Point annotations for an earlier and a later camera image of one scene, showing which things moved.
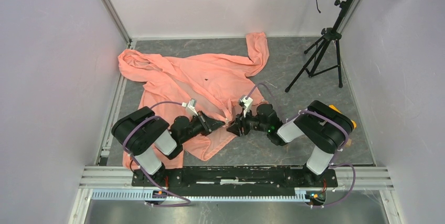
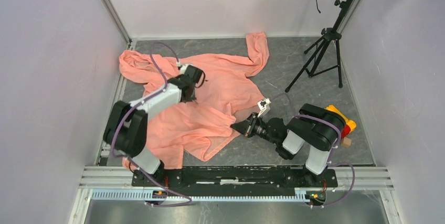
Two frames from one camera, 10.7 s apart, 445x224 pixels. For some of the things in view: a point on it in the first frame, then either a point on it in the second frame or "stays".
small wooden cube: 348,144 stays
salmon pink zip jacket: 216,86 stays
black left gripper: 209,124 -> 189,99
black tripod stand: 326,54 stays
